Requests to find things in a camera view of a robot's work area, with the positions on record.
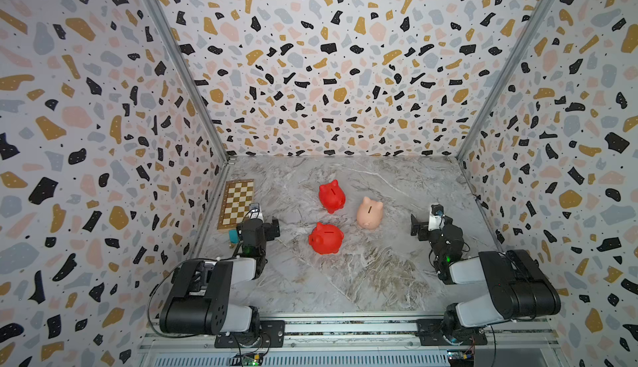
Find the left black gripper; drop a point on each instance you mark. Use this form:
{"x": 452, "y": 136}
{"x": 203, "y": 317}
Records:
{"x": 273, "y": 228}

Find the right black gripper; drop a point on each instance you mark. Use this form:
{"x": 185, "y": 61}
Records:
{"x": 417, "y": 226}

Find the red piggy bank front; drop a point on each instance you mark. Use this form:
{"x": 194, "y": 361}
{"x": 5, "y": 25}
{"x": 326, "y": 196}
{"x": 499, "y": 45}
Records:
{"x": 326, "y": 239}

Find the red piggy bank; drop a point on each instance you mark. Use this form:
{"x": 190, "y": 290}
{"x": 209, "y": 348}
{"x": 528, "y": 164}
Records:
{"x": 326, "y": 239}
{"x": 332, "y": 196}

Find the pink piggy bank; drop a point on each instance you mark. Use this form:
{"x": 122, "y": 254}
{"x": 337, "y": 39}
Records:
{"x": 370, "y": 214}

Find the red piggy bank back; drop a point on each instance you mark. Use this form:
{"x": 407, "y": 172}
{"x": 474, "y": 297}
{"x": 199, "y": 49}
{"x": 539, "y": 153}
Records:
{"x": 332, "y": 196}

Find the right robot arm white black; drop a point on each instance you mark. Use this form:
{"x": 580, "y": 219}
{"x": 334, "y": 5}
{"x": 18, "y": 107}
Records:
{"x": 517, "y": 288}

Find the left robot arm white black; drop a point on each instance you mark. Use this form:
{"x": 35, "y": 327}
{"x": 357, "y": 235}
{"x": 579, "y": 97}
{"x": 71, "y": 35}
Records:
{"x": 199, "y": 299}

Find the small teal object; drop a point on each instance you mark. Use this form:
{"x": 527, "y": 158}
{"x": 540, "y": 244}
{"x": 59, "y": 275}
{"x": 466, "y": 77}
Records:
{"x": 234, "y": 236}

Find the wooden chessboard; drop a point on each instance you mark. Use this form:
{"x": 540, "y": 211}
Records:
{"x": 237, "y": 197}

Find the left circuit board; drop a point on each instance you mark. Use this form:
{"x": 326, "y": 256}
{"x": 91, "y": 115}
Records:
{"x": 252, "y": 359}

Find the circuit board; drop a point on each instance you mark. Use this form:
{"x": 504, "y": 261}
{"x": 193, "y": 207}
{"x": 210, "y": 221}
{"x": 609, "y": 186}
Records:
{"x": 252, "y": 359}
{"x": 458, "y": 358}

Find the right circuit board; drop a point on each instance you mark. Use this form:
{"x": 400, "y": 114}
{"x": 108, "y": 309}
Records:
{"x": 458, "y": 358}

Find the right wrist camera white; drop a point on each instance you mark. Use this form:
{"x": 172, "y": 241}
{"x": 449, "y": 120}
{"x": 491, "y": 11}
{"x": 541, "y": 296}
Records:
{"x": 436, "y": 219}

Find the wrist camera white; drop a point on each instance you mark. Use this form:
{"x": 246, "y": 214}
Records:
{"x": 254, "y": 212}
{"x": 436, "y": 219}

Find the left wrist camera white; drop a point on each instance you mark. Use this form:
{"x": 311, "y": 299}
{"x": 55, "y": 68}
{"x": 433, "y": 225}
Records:
{"x": 254, "y": 212}

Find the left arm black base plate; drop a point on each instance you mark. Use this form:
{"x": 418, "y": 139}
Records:
{"x": 266, "y": 335}

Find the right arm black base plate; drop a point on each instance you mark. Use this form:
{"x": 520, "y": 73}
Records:
{"x": 431, "y": 329}

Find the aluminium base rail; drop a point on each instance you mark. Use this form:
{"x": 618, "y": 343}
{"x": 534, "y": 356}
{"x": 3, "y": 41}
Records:
{"x": 364, "y": 339}

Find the left aluminium corner post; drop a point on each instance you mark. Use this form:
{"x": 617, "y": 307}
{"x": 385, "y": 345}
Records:
{"x": 172, "y": 47}

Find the aluminium corner post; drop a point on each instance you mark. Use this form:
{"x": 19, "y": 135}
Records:
{"x": 172, "y": 47}
{"x": 516, "y": 56}

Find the right aluminium corner post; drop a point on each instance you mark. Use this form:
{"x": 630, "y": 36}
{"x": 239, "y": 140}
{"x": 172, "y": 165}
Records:
{"x": 516, "y": 56}

